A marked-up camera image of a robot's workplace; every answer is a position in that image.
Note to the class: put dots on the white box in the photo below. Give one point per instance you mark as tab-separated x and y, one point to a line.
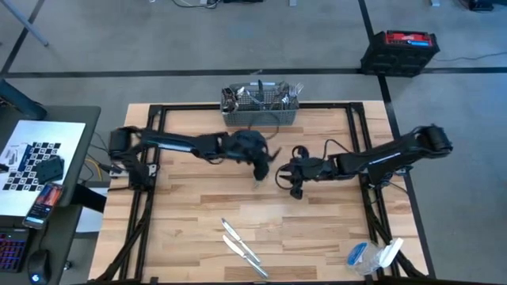
91	221

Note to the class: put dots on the dark blue furniture leg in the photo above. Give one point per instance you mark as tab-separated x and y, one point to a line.
20	101

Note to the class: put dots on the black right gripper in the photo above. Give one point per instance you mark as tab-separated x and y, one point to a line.
313	168

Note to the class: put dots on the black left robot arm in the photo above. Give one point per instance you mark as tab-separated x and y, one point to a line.
170	142

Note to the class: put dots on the black computer mouse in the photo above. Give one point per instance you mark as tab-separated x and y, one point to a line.
39	263

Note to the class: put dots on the grey plastic cutlery basket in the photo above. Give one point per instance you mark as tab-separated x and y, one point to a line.
257	118

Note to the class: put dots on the black square pad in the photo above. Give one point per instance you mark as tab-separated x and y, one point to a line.
49	170

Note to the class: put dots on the black aluminium table frame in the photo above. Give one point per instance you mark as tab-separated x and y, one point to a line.
190	106

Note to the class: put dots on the black floor device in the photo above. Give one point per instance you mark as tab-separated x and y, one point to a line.
481	5

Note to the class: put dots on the crumpled plastic bag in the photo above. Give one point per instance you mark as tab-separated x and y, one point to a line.
358	253

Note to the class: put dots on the dark grey side desk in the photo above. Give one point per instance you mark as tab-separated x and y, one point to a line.
65	237

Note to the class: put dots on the grey metal pole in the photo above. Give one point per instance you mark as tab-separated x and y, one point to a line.
27	25

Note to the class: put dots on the white plastic piece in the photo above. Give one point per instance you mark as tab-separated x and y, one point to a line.
392	249

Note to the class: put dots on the white calibration checkerboard board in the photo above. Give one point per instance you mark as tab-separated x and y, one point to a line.
59	132

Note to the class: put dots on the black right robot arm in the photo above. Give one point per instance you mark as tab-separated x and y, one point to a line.
388	156

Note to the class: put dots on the backlit keyboard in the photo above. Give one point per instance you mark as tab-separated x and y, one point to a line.
12	251

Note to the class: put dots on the black and red tool crate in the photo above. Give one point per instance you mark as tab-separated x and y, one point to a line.
400	55

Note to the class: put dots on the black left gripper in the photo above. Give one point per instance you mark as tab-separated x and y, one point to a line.
245	146

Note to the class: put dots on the smartphone with lit screen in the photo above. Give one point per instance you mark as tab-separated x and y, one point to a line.
41	206

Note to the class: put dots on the black computer case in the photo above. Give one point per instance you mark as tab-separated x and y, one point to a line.
243	1

